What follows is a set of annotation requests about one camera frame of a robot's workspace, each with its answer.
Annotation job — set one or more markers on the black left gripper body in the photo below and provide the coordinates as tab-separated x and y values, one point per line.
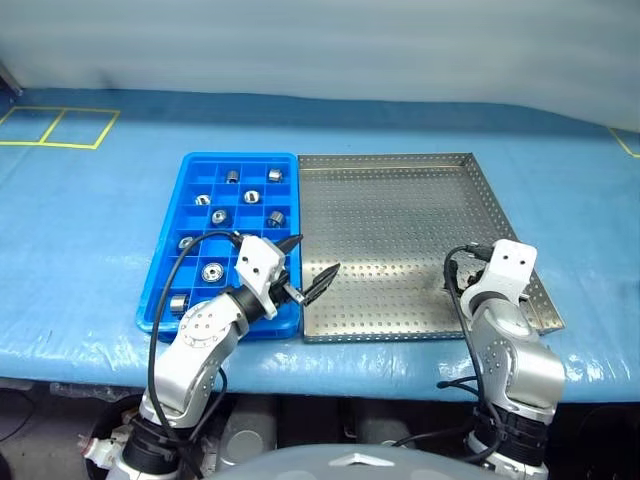
282	290

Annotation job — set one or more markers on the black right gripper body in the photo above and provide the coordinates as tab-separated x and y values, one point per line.
477	280

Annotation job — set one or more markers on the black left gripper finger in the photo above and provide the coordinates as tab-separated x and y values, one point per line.
320	285
290	246

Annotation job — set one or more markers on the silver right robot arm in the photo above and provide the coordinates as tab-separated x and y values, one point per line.
520	360

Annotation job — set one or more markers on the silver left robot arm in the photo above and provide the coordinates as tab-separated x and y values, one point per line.
200	330

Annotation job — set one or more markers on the blue compartment tray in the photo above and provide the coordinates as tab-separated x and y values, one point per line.
165	280

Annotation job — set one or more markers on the perforated metal tray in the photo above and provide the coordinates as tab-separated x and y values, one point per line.
380	225

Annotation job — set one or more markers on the dark grey rounded cylinder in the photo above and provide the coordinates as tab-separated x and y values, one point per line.
250	435
375	430

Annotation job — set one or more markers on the grey rounded robot chest cover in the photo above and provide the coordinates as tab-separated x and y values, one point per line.
350	467

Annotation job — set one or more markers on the blue plastic table cover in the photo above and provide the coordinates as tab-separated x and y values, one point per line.
75	250

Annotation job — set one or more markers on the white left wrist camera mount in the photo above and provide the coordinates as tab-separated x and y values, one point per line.
255	257

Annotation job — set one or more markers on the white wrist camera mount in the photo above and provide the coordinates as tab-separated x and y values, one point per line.
255	257
512	265

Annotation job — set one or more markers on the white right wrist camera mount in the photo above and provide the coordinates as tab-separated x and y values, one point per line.
512	265

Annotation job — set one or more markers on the grey metal frame bar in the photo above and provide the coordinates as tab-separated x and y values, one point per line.
12	82

